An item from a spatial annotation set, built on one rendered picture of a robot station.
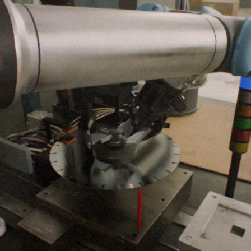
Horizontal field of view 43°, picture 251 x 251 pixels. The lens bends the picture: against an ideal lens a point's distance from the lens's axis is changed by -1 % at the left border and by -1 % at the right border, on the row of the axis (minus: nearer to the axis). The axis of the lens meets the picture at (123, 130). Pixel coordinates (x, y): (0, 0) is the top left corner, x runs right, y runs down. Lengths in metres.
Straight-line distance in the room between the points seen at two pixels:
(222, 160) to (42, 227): 0.68
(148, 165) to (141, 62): 0.46
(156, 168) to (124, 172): 0.08
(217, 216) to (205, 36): 0.44
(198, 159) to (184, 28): 0.85
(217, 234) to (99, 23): 0.50
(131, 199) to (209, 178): 0.37
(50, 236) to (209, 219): 0.36
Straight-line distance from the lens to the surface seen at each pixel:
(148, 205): 0.80
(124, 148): 0.80
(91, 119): 0.81
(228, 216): 0.73
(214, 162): 1.18
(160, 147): 0.84
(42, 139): 0.99
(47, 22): 0.27
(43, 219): 0.83
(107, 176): 0.72
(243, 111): 0.77
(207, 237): 0.67
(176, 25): 0.36
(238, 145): 0.80
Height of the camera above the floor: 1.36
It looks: 27 degrees down
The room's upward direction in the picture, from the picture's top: straight up
